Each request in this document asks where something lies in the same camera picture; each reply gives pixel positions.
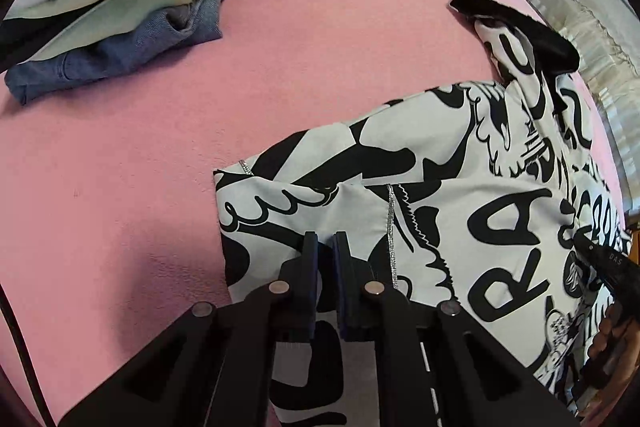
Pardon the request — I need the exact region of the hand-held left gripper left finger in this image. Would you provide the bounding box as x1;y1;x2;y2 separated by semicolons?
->
57;232;321;427

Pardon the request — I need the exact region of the black cable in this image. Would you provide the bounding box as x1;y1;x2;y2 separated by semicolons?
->
0;287;56;427

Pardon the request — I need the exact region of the person's right hand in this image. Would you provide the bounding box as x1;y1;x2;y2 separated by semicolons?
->
587;302;640;388

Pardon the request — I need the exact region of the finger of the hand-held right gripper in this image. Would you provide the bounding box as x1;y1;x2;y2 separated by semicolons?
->
572;233;640;308

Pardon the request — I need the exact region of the black white printed garment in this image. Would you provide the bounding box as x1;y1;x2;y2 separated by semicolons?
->
212;0;633;427

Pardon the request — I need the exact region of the blue denim folded garment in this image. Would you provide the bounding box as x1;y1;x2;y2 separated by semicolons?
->
5;0;251;105

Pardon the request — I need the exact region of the black folded garment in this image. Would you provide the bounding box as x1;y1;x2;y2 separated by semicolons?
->
0;9;81;72

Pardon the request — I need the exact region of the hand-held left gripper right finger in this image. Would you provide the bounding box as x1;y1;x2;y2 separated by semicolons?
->
334;232;581;427

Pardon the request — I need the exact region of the pink fleece blanket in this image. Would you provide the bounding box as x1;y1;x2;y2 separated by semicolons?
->
0;0;631;427

